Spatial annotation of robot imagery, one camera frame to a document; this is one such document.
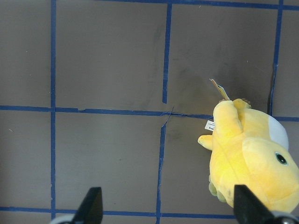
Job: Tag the yellow plush toy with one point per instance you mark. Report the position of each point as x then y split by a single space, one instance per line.
250 147

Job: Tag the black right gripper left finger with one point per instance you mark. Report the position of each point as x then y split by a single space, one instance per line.
90 210

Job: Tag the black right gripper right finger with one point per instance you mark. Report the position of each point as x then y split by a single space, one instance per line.
248 209

